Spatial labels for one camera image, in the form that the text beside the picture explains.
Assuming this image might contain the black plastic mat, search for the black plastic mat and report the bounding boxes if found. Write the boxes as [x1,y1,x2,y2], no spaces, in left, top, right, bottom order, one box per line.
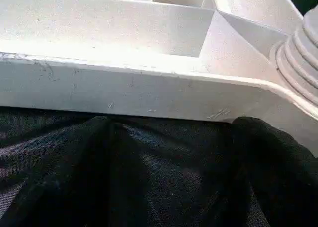
[0,0,318,227]

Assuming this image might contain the white plastic table leg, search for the white plastic table leg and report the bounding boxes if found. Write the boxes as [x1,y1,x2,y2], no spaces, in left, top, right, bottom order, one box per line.
[275,8,318,113]

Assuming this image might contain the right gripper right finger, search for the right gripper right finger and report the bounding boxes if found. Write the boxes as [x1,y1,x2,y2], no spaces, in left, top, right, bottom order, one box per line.
[232,116,318,227]

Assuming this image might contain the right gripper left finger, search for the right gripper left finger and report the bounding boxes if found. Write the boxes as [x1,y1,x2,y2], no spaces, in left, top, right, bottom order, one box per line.
[7,116,150,227]

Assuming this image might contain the white plastic table top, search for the white plastic table top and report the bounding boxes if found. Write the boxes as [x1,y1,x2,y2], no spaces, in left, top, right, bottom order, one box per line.
[0,0,318,160]

